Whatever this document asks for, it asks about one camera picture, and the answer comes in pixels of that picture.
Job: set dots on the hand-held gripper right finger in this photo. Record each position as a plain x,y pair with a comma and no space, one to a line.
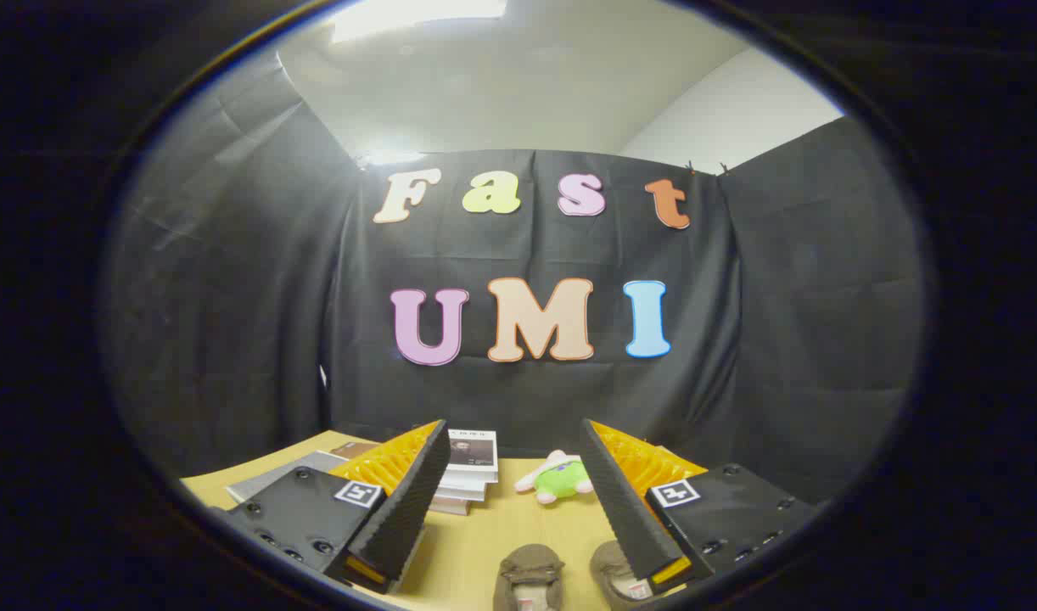
620,501

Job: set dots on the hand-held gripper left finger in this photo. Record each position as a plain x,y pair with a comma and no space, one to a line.
412,509

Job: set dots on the brown fuzzy shoe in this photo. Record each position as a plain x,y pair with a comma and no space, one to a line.
527,564
608,568

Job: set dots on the grey fabric storage box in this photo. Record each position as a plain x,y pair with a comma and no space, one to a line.
264,475

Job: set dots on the brown flat cardboard box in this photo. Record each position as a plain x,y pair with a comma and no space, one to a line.
357,450

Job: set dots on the tan spine book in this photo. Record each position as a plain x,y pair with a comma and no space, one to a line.
451,507

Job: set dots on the green and pink plush toy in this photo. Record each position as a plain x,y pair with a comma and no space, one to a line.
561,484

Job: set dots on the black backdrop cloth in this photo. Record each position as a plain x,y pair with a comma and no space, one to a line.
230,297

